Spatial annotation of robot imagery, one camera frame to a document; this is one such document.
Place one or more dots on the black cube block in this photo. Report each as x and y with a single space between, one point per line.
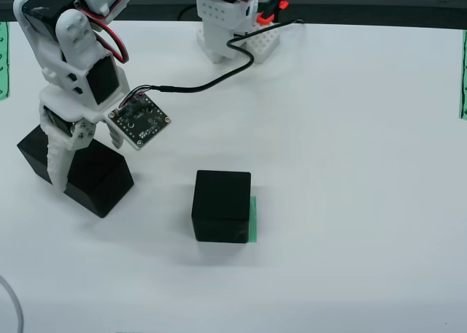
220 201
98 179
33 154

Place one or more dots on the green strip with arrows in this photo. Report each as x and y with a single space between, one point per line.
3 55
463 73

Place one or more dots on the green striped square marker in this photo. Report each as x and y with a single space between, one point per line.
253 220

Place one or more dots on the black and orange clamp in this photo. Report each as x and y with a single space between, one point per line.
271 8

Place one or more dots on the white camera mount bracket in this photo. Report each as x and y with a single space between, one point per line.
73 108

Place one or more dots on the small black camera board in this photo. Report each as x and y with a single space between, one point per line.
140 121

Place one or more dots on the white honeycomb base plate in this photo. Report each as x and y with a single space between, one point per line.
266 41

